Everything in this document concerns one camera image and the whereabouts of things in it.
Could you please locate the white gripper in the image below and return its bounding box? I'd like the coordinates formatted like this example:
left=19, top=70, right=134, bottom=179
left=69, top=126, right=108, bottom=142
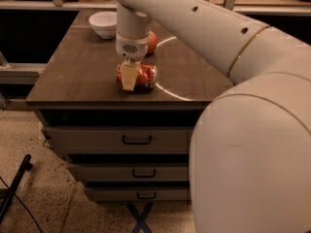
left=116, top=33, right=149, bottom=91

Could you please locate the red coke can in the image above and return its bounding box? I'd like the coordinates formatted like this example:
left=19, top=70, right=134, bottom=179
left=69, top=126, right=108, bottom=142
left=117, top=64, right=157, bottom=89

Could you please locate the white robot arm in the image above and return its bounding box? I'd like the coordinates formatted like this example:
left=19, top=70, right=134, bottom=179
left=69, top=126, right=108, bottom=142
left=117, top=0, right=311, bottom=233

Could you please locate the red apple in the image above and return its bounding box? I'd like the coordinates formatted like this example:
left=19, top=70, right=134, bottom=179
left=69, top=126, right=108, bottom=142
left=147, top=31, right=157, bottom=54

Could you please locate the white ceramic bowl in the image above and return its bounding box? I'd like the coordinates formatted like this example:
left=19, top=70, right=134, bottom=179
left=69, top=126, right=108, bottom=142
left=88, top=12, right=117, bottom=39

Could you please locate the grey drawer cabinet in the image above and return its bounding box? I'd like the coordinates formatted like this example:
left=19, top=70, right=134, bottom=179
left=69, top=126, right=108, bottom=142
left=26, top=13, right=232, bottom=189

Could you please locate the top grey drawer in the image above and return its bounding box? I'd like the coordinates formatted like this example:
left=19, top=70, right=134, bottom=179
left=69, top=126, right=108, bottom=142
left=42, top=126, right=191, bottom=154

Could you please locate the grey drawer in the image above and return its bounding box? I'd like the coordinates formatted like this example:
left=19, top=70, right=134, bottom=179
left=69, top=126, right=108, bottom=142
left=84, top=186, right=190, bottom=202
left=68, top=163, right=189, bottom=182
left=42, top=126, right=191, bottom=154

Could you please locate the middle grey drawer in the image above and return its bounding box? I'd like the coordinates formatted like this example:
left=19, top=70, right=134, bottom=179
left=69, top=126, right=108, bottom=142
left=68, top=163, right=189, bottom=182

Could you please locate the bottom grey drawer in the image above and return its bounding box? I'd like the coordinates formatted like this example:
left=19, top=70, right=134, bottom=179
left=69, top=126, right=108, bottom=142
left=84, top=186, right=190, bottom=202

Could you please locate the black stand leg left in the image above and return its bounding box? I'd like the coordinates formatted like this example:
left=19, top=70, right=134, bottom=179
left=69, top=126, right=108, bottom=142
left=0, top=154, right=32, bottom=223

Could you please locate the thin black cable left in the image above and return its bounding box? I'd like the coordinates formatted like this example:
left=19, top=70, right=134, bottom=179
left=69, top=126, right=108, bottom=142
left=0, top=176, right=44, bottom=233

